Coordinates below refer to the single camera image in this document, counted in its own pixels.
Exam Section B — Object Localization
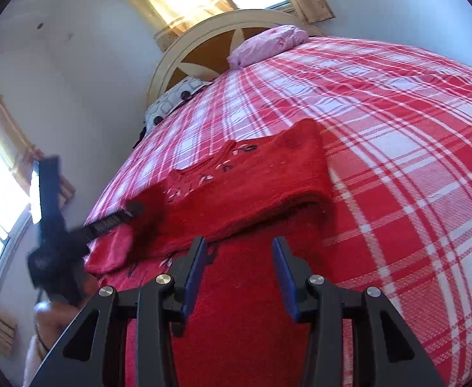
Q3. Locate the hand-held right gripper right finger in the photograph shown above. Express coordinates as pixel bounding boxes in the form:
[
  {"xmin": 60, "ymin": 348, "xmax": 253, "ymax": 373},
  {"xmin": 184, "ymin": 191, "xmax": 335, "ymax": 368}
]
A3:
[{"xmin": 272, "ymin": 236, "xmax": 448, "ymax": 387}]

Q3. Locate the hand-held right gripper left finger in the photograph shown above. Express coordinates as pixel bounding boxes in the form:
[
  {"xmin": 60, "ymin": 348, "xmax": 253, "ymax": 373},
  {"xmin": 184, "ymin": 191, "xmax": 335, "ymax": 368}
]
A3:
[{"xmin": 30, "ymin": 236, "xmax": 208, "ymax": 387}]

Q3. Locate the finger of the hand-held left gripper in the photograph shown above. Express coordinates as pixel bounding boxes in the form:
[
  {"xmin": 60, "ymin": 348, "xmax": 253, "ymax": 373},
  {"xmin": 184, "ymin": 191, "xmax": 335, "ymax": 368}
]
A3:
[{"xmin": 85, "ymin": 200, "xmax": 145, "ymax": 246}]

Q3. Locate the red knitted sweater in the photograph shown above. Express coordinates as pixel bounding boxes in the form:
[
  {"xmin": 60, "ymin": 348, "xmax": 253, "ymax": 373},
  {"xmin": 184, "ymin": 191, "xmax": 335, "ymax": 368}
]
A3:
[{"xmin": 84, "ymin": 119, "xmax": 343, "ymax": 387}]

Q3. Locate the white black patterned pillow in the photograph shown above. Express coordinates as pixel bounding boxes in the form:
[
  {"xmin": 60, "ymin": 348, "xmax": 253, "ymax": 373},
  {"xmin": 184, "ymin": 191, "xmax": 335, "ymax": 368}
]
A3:
[{"xmin": 144, "ymin": 76, "xmax": 214, "ymax": 134}]

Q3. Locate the cream wooden headboard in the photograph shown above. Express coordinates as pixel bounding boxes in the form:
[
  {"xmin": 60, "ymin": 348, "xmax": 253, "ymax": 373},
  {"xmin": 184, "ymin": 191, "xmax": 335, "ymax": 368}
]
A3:
[{"xmin": 147, "ymin": 10, "xmax": 325, "ymax": 107}]

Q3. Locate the red plaid blanket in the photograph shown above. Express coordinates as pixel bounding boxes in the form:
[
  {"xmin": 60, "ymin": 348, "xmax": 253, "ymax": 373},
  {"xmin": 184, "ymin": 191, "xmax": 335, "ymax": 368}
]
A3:
[{"xmin": 84, "ymin": 36, "xmax": 472, "ymax": 387}]

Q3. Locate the sheer yellow curtain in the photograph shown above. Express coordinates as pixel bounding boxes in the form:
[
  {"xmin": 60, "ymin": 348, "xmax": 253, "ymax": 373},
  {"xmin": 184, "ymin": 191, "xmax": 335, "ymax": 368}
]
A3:
[{"xmin": 103, "ymin": 0, "xmax": 237, "ymax": 51}]

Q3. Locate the pink pillow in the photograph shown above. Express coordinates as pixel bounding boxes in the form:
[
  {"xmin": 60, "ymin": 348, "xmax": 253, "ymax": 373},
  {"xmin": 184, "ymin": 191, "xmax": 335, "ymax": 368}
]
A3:
[{"xmin": 227, "ymin": 25, "xmax": 309, "ymax": 68}]

